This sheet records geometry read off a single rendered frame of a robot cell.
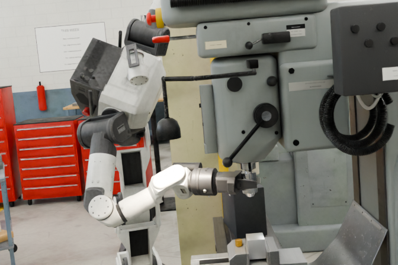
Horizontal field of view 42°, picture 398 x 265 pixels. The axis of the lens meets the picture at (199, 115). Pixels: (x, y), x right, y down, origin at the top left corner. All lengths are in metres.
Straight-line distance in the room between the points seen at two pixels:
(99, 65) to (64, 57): 8.97
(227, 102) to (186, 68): 1.82
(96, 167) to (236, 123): 0.51
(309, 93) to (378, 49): 0.30
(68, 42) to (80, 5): 0.76
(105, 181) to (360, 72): 0.89
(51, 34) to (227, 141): 9.56
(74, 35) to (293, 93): 9.50
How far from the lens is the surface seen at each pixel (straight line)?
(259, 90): 1.51
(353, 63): 1.28
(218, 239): 2.03
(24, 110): 11.16
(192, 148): 3.36
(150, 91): 1.89
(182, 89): 3.32
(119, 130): 1.80
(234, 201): 1.98
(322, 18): 1.53
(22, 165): 6.64
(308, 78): 1.51
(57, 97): 10.95
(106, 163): 1.76
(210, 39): 1.47
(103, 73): 1.90
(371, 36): 1.29
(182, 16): 1.47
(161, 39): 1.68
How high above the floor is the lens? 1.64
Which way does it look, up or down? 7 degrees down
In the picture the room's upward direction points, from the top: 5 degrees counter-clockwise
